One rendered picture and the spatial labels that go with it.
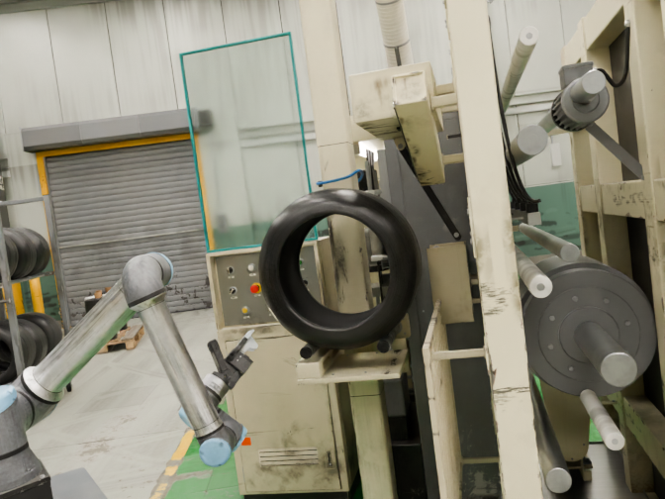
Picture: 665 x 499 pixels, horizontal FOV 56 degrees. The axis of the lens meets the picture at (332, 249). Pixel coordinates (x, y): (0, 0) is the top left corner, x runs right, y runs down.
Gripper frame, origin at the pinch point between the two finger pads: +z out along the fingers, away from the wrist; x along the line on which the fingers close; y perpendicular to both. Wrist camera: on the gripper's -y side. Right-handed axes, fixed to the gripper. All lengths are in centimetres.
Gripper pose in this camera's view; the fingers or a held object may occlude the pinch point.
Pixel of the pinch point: (249, 331)
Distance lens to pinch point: 222.9
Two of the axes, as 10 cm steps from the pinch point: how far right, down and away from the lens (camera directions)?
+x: 3.6, -3.5, -8.7
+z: 5.3, -6.9, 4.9
